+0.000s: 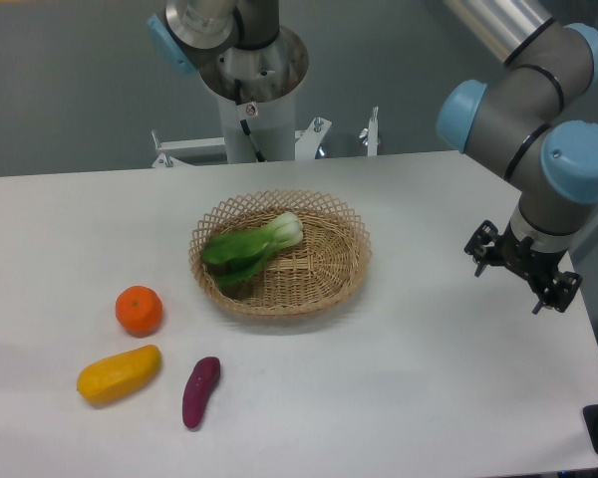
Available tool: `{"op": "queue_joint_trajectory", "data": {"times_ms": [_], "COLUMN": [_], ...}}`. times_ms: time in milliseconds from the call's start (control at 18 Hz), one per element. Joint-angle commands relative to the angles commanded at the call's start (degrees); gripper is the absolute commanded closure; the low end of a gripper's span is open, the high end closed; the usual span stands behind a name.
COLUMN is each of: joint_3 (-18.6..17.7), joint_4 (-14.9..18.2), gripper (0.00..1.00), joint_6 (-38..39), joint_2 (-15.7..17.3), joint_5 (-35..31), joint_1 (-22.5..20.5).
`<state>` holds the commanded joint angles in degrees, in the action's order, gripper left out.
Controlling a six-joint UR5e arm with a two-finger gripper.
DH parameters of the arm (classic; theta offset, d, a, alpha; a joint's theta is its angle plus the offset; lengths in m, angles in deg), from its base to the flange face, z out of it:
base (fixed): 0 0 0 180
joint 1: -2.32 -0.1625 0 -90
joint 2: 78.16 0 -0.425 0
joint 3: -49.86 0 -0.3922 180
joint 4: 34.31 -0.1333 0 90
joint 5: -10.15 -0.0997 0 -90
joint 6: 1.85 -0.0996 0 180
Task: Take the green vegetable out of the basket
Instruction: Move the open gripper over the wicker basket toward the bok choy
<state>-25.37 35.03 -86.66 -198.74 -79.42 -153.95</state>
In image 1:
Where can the green bok choy vegetable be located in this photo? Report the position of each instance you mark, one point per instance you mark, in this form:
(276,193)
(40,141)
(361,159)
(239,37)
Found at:
(239,255)

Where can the woven wicker basket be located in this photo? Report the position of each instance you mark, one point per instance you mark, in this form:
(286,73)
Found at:
(321,271)

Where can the white metal mounting frame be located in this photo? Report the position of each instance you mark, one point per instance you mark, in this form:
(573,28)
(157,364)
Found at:
(307,145)

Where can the orange tangerine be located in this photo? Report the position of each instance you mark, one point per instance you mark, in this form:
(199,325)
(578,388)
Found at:
(139,310)

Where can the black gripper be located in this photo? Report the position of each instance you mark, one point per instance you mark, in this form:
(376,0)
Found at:
(554,289)

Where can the purple sweet potato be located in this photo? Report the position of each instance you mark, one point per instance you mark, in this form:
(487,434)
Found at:
(197,392)

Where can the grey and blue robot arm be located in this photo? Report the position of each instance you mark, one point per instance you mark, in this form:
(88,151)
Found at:
(511,129)

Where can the yellow mango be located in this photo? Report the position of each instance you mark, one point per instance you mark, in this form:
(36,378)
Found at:
(112,378)

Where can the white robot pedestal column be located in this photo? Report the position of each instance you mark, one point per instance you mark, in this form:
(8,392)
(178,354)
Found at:
(256,91)

